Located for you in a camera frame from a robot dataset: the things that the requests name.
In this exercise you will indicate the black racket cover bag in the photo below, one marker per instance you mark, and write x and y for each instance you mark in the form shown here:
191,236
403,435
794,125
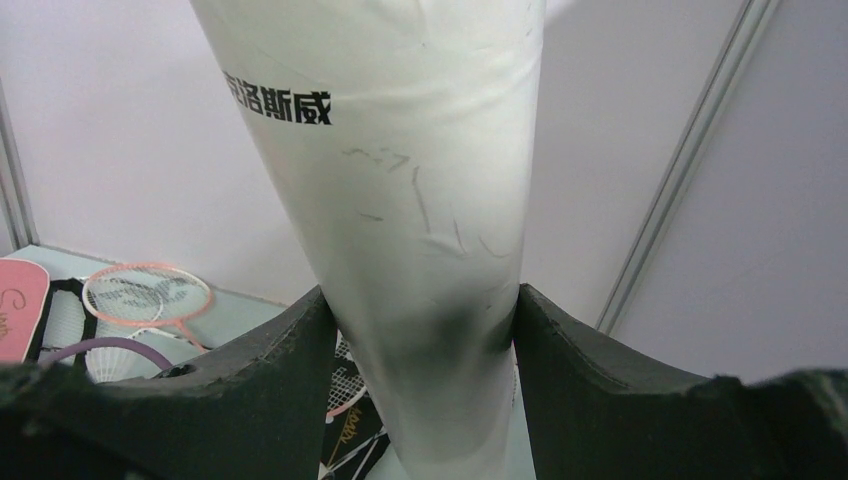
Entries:
353,442

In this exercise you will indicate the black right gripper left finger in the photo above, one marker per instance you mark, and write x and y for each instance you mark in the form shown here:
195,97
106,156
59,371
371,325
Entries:
253,408

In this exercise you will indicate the pink racket cover bag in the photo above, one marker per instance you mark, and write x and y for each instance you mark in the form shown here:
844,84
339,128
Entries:
24,290

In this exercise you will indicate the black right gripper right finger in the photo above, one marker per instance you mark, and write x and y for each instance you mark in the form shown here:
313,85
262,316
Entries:
598,409

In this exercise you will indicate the pink racket on black bag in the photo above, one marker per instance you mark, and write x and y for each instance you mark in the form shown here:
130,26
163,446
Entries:
346,383

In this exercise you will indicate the pink racket far left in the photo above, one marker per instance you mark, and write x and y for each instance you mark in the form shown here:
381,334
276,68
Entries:
148,295

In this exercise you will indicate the white shuttlecock tube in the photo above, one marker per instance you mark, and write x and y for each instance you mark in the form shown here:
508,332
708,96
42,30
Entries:
399,137

